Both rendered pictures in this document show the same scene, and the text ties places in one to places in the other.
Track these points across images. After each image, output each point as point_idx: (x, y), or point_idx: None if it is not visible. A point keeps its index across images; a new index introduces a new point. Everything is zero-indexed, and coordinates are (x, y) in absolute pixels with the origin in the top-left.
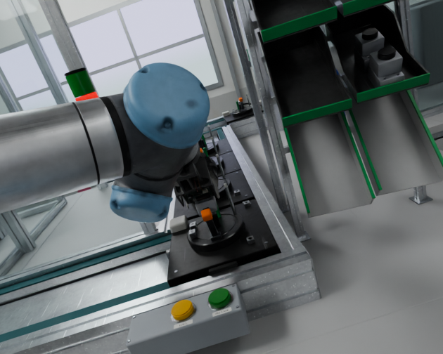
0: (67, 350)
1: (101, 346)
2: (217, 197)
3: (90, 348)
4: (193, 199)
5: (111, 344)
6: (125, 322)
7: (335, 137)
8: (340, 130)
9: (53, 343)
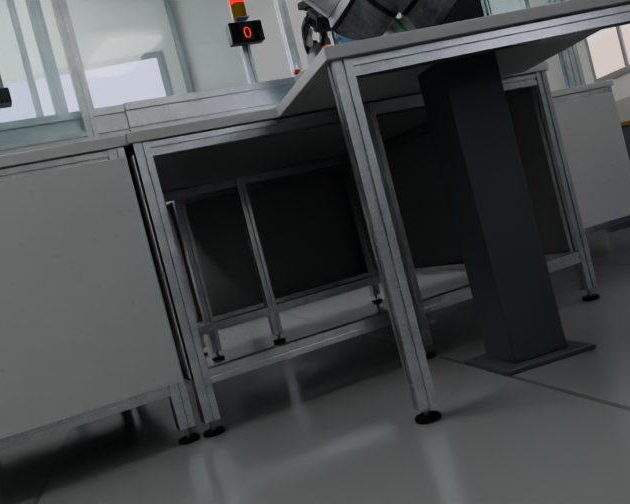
0: (253, 94)
1: (273, 96)
2: (330, 41)
3: (266, 95)
4: (323, 27)
5: (279, 95)
6: (289, 81)
7: (391, 33)
8: (394, 31)
9: (245, 86)
